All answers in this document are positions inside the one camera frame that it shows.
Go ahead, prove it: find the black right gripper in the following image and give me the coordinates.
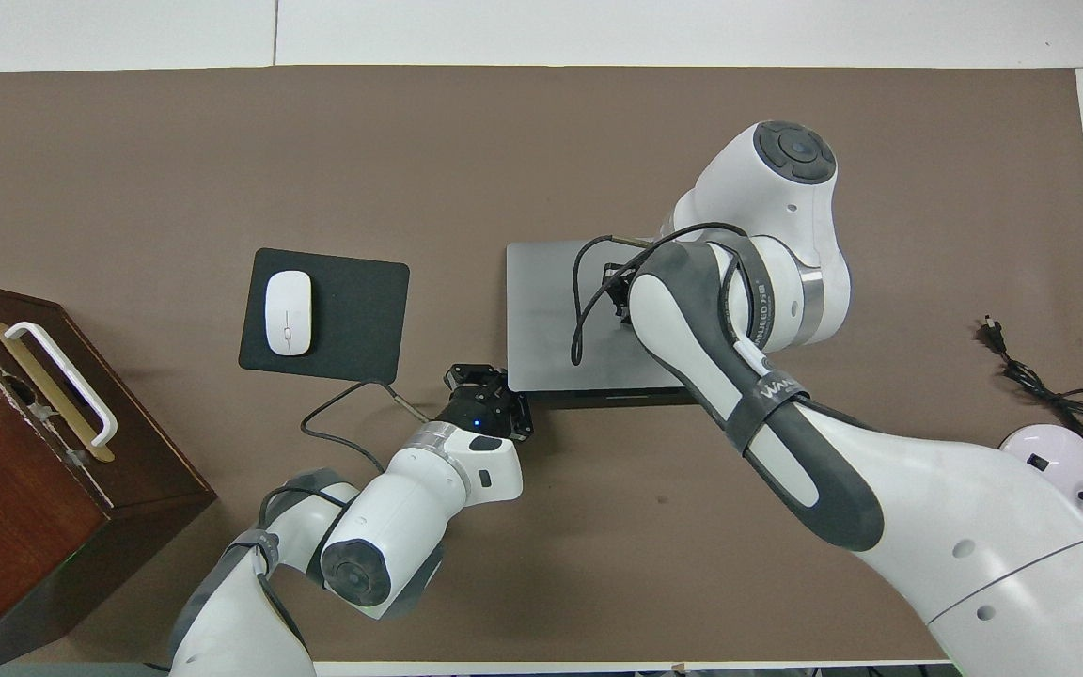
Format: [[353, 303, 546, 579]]
[[604, 263, 641, 325]]

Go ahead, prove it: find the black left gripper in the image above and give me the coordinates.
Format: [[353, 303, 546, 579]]
[[436, 362, 535, 443]]

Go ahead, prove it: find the grey aluminium laptop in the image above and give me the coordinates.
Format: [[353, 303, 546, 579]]
[[504, 240, 721, 410]]

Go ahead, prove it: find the black mouse pad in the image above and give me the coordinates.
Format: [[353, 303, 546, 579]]
[[238, 247, 411, 384]]

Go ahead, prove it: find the brown table mat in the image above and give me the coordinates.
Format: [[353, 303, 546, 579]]
[[0, 64, 1083, 665]]

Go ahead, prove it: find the white computer mouse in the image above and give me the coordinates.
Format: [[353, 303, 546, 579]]
[[264, 270, 314, 357]]

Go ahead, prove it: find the white desk lamp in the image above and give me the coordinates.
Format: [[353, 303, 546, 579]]
[[1000, 362, 1083, 516]]

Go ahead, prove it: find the dark brown wooden box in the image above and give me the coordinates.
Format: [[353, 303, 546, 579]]
[[0, 275, 218, 677]]

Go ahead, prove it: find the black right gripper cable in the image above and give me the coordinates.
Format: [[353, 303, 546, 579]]
[[568, 222, 787, 368]]

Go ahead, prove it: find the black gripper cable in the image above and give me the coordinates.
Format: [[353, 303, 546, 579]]
[[259, 378, 434, 565], [568, 222, 787, 368]]

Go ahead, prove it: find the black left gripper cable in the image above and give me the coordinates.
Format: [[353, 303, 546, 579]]
[[259, 378, 434, 565]]

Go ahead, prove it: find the black lamp power cable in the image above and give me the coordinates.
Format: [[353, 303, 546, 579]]
[[974, 315, 1083, 445]]

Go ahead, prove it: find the white box handle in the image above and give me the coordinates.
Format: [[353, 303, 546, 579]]
[[4, 322, 119, 448]]

